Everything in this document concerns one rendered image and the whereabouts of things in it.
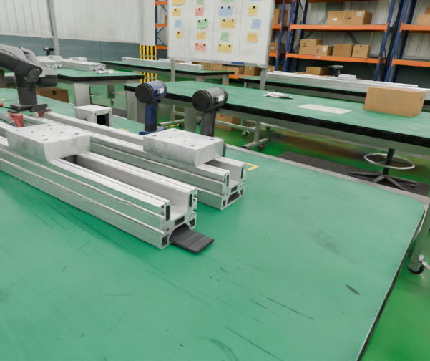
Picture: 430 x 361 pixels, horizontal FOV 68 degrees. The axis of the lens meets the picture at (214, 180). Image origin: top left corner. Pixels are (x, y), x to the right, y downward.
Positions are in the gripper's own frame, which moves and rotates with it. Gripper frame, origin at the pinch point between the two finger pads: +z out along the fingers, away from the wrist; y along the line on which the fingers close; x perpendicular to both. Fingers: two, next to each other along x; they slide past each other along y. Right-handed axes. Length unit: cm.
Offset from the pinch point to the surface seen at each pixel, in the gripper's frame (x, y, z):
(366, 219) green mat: -112, 12, 2
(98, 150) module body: -44.0, -5.2, -2.9
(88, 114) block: -14.6, 13.2, -6.0
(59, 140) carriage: -53, -21, -10
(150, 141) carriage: -65, -6, -10
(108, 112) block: -16.4, 20.5, -5.9
